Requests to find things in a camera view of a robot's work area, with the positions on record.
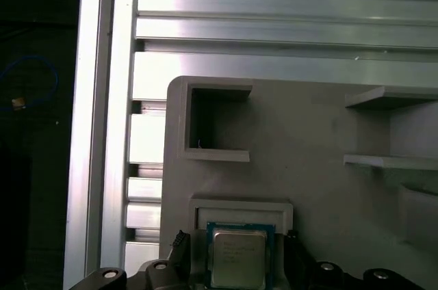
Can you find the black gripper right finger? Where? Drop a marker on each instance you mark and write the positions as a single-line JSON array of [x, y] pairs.
[[325, 278]]

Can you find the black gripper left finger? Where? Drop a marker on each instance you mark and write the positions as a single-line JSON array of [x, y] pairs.
[[164, 276]]

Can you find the grey parts rack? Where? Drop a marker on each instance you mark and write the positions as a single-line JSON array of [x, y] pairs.
[[308, 167]]

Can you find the silver CPU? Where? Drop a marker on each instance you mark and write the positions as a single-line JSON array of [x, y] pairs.
[[239, 256]]

